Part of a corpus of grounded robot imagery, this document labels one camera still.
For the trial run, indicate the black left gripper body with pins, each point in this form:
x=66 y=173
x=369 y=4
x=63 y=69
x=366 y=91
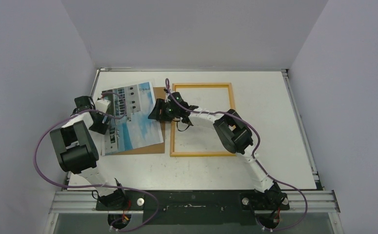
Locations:
x=99 y=127

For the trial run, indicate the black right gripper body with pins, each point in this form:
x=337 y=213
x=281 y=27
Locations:
x=160 y=111

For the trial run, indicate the printed building photo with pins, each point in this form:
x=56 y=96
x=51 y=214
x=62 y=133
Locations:
x=137 y=119

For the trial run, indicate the yellow wooden picture frame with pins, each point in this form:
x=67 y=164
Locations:
x=201 y=140

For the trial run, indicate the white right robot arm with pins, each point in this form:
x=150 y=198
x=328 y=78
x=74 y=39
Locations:
x=235 y=136

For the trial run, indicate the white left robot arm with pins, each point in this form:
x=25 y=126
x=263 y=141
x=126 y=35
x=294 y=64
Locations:
x=77 y=153

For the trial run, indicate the brown cardboard backing board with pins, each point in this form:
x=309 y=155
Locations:
x=158 y=129

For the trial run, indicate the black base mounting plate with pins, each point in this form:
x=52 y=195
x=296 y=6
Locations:
x=204 y=207

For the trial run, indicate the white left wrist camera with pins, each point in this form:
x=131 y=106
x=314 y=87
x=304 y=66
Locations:
x=102 y=105

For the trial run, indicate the aluminium front rail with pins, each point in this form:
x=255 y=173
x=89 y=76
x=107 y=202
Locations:
x=81 y=202

